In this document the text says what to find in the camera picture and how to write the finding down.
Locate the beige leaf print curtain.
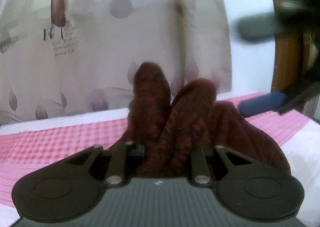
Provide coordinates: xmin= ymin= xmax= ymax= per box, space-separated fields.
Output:
xmin=1 ymin=0 xmax=232 ymax=125

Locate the pink checkered bed cover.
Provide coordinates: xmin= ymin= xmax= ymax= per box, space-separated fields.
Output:
xmin=0 ymin=92 xmax=320 ymax=217

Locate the brown wooden door frame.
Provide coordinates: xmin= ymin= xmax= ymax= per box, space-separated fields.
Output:
xmin=271 ymin=0 xmax=319 ymax=91

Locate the dark red fuzzy garment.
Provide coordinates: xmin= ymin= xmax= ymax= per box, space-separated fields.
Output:
xmin=121 ymin=62 xmax=291 ymax=177

